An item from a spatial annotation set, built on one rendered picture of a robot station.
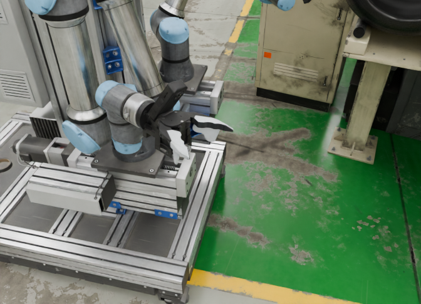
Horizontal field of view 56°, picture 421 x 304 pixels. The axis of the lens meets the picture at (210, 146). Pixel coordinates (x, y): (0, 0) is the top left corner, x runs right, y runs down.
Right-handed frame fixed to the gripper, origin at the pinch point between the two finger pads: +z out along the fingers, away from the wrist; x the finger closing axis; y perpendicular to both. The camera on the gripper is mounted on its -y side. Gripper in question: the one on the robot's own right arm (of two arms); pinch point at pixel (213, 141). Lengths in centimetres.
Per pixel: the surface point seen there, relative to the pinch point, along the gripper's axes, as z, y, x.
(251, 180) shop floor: -41, 94, -100
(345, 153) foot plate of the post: -9, 85, -152
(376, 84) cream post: -5, 38, -152
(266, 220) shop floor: -19, 96, -82
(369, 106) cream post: -5, 52, -154
